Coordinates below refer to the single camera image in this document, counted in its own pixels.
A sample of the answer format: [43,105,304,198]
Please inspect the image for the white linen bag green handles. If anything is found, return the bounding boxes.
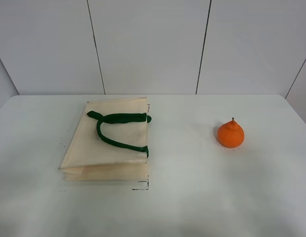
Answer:
[59,97,151,181]

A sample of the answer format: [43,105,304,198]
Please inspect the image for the orange with stem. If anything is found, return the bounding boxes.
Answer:
[217,118,245,148]

